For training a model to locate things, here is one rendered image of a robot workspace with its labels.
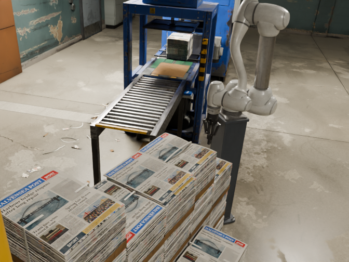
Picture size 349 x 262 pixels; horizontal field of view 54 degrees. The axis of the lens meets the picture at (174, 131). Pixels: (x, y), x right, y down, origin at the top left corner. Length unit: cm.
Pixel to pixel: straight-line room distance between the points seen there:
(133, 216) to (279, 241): 180
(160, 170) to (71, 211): 69
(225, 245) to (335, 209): 177
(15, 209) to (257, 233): 224
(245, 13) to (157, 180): 117
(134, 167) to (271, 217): 179
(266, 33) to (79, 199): 150
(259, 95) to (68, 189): 150
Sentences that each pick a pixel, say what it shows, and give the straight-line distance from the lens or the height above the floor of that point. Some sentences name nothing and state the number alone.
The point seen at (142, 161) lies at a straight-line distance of 187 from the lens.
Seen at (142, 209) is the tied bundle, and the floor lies 106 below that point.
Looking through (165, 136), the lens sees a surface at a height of 106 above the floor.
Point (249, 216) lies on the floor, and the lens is 326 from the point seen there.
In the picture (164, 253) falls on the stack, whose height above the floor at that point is 76.
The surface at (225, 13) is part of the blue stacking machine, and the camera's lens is 600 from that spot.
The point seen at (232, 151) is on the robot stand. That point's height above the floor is 73.
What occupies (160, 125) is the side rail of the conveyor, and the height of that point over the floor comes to 80.
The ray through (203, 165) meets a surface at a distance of 190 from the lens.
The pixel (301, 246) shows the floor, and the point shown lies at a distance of 314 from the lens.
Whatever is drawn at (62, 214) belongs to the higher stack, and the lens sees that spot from 124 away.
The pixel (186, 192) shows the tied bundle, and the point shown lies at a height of 102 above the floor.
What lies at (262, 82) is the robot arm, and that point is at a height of 134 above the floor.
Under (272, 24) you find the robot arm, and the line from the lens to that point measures 220.
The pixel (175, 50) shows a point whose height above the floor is 91.
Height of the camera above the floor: 210
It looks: 28 degrees down
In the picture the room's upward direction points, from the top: 4 degrees clockwise
